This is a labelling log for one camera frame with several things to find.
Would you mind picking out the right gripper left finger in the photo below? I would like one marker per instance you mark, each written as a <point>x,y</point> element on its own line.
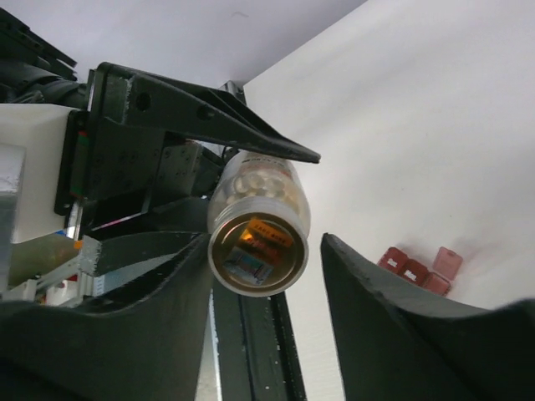
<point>141,341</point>

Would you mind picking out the clear pill bottle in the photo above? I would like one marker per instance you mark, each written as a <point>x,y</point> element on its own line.
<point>255,182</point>

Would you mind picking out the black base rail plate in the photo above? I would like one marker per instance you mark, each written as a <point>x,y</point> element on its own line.
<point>249,350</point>

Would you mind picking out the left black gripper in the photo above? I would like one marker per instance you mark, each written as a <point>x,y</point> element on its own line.
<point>137,142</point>

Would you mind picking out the red weekly pill organizer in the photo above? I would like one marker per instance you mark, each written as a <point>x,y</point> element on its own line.
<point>438,278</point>

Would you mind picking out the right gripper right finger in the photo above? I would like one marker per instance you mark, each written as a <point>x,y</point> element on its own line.
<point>397,341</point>

